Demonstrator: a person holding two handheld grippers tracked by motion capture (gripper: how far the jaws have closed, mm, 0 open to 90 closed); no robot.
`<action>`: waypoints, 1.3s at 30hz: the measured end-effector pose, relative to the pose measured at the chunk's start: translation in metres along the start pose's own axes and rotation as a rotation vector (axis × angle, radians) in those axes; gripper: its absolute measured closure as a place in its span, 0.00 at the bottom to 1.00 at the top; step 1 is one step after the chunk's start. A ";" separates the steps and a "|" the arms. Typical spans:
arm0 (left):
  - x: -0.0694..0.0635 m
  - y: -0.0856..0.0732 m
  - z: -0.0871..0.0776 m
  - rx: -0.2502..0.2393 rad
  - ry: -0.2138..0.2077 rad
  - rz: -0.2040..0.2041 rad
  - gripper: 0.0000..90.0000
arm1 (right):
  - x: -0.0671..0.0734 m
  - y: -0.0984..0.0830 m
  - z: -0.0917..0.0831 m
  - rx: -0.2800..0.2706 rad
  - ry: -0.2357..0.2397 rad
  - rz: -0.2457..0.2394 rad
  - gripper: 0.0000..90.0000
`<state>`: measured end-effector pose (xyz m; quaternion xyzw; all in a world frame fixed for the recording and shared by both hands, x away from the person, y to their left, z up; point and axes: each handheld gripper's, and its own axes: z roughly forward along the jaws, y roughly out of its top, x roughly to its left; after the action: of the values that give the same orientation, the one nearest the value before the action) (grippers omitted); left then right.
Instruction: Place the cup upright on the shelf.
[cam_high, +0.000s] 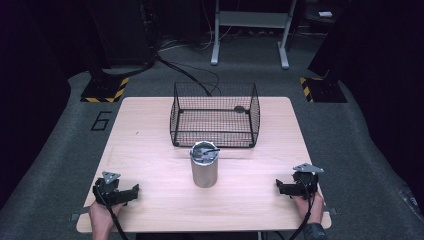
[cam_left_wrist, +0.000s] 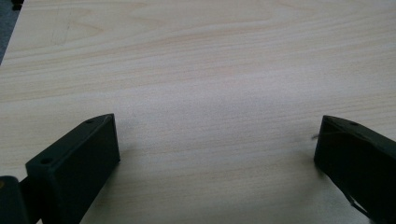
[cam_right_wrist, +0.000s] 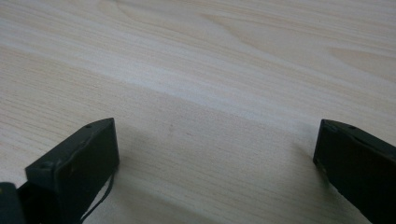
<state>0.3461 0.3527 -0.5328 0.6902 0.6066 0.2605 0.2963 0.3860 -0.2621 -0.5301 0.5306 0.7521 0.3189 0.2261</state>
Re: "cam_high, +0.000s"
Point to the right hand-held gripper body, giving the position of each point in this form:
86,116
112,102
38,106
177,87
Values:
305,183

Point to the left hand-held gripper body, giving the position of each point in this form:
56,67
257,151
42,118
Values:
107,190

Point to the person's right hand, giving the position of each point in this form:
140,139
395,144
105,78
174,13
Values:
311,206

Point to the person's left hand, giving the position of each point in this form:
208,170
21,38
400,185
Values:
101,216

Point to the silver metal cylinder can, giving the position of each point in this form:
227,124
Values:
204,168

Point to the black round basket tag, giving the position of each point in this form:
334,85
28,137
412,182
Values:
239,109

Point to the black cabinet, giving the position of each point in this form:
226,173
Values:
120,31

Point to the small white box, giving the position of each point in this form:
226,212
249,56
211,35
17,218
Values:
325,14

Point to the grey metal table bracket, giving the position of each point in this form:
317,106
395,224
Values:
330,210
79,214

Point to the black yellow striped base plate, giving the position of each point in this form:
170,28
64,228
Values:
321,90
106,90

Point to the white metal desk frame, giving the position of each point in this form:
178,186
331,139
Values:
250,20

